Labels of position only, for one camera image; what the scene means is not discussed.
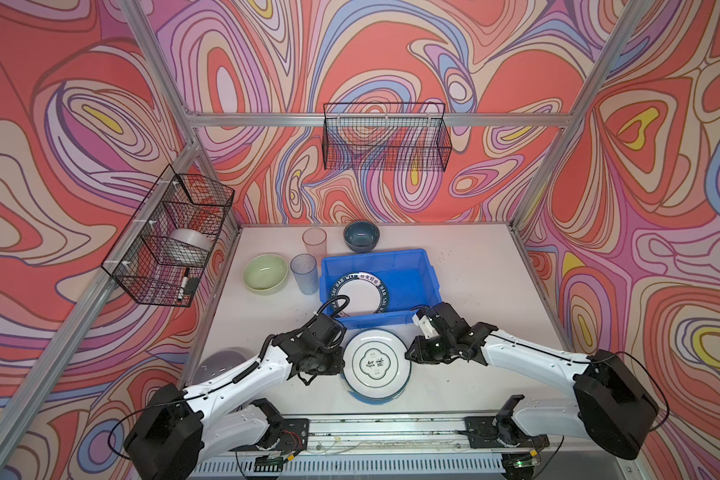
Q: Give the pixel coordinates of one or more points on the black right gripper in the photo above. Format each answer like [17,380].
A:
[419,350]

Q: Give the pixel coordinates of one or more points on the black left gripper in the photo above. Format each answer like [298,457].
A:
[337,364]

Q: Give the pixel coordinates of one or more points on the green clover pattern plate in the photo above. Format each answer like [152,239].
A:
[375,363]

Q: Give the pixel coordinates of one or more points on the green rimmed Hao Wei plate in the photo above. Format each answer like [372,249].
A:
[367,294]

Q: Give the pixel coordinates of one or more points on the blue white striped plate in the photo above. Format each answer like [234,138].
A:
[374,400]

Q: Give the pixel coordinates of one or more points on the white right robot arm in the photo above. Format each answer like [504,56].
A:
[600,398]

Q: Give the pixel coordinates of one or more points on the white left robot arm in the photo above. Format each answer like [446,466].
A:
[216,396]

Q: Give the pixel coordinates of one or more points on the blue plastic bin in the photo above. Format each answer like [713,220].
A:
[408,274]

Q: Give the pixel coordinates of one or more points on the blue ribbed plastic cup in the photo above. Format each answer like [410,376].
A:
[304,267]

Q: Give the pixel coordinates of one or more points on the light green ceramic bowl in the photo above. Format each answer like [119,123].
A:
[265,274]

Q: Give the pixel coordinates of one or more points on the pink plastic cup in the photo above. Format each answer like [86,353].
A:
[315,242]

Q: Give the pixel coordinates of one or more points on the dark blue ceramic bowl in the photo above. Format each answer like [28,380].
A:
[361,236]

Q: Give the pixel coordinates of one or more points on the black marker pen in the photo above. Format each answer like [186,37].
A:
[183,284]

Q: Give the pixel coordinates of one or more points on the white tape roll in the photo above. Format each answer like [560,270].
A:
[188,247]

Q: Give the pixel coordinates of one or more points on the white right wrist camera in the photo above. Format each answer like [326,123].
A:
[423,323]

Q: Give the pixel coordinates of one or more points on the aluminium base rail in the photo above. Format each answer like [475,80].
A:
[387,445]

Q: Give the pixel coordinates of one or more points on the black wire basket left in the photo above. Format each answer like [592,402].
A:
[137,262]

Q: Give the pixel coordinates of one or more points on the black wire basket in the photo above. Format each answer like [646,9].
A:
[385,136]
[137,262]

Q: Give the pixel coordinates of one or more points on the black wire basket back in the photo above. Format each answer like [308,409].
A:
[385,136]

